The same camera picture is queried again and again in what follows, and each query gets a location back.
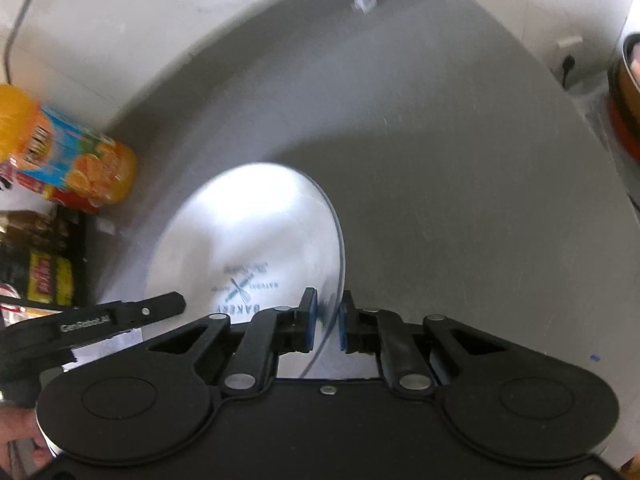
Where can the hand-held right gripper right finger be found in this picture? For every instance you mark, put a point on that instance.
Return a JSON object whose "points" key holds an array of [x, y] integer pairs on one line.
{"points": [[345, 322]]}

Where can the yellow snack packet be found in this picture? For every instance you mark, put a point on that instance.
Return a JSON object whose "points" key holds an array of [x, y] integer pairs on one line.
{"points": [[50, 280]]}

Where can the white plate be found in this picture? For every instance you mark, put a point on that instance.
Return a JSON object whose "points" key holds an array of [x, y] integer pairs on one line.
{"points": [[250, 220]]}

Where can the orange juice bottle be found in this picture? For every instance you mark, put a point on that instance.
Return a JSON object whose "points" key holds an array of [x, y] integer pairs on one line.
{"points": [[65, 145]]}

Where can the black wall plug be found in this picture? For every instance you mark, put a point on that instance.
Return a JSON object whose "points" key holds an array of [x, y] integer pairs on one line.
{"points": [[567, 67]]}

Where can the small white clip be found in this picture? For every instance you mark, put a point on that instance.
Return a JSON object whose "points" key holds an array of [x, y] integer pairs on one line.
{"points": [[363, 1]]}

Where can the red soda bottle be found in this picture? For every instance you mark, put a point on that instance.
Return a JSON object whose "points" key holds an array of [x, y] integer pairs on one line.
{"points": [[75, 201]]}

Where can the person's left hand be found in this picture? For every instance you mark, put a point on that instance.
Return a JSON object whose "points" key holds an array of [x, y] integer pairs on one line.
{"points": [[15, 440]]}

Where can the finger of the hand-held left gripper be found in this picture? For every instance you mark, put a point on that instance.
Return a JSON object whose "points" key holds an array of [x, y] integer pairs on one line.
{"points": [[155, 306]]}

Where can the brown rice cooker pot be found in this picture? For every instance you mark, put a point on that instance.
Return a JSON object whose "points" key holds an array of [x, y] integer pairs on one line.
{"points": [[627, 100]]}

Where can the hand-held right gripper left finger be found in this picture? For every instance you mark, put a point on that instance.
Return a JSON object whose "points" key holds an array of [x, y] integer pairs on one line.
{"points": [[309, 320]]}

